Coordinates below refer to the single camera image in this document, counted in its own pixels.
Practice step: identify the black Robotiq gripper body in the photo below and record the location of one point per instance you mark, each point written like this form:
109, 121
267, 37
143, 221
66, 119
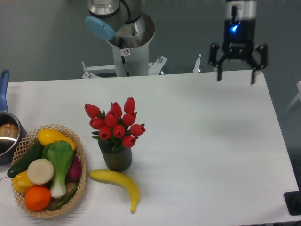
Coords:
238, 40

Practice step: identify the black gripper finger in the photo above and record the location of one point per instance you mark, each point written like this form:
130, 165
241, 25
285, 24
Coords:
214, 47
262, 52

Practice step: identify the red tulip bouquet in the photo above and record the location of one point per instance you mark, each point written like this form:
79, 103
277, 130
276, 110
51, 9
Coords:
116, 129

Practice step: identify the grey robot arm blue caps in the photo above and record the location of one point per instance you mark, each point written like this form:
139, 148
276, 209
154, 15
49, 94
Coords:
116, 13

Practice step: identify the dark grey ribbed vase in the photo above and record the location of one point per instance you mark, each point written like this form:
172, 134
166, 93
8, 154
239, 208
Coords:
119, 160

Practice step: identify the white furniture piece at right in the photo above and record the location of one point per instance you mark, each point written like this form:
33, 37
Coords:
296, 101

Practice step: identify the black device at table edge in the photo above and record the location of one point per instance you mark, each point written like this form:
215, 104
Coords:
293, 202

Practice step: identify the yellow banana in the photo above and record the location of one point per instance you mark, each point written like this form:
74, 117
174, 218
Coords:
119, 179

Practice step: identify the green bok choy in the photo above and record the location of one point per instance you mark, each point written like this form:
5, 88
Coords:
60, 154

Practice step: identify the purple sweet potato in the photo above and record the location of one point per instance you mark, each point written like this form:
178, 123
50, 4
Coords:
74, 172

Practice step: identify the yellow squash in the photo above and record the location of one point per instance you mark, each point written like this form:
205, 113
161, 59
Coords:
48, 136

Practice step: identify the green bean pod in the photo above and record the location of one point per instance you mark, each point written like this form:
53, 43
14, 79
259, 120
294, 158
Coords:
62, 202

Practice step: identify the woven wicker basket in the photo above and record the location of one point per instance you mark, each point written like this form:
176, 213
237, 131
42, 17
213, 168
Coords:
76, 186

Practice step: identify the beige round disc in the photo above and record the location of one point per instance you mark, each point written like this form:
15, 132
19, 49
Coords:
40, 171

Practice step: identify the dark green cucumber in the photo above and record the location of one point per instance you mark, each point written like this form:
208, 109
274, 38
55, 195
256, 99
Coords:
34, 153

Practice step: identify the orange fruit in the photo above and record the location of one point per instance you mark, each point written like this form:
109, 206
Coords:
37, 198

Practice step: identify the yellow lemon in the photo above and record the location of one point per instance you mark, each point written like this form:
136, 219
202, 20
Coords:
21, 182

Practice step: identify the blue handled saucepan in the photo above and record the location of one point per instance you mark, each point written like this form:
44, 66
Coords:
11, 130

